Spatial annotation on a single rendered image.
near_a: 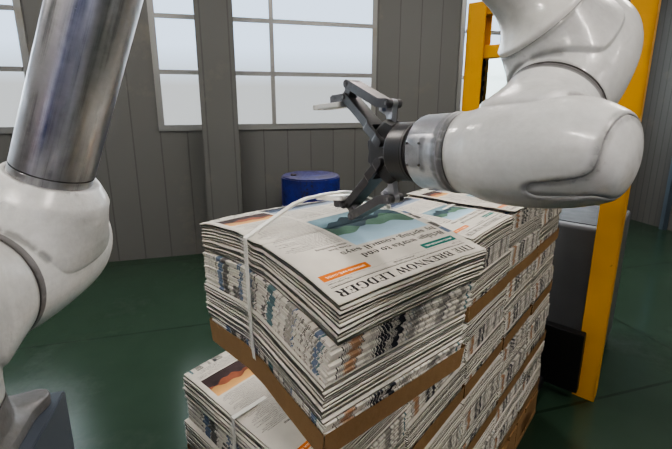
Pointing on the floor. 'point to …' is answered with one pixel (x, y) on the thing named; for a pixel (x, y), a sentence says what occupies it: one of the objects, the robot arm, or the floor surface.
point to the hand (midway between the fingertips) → (325, 150)
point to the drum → (307, 185)
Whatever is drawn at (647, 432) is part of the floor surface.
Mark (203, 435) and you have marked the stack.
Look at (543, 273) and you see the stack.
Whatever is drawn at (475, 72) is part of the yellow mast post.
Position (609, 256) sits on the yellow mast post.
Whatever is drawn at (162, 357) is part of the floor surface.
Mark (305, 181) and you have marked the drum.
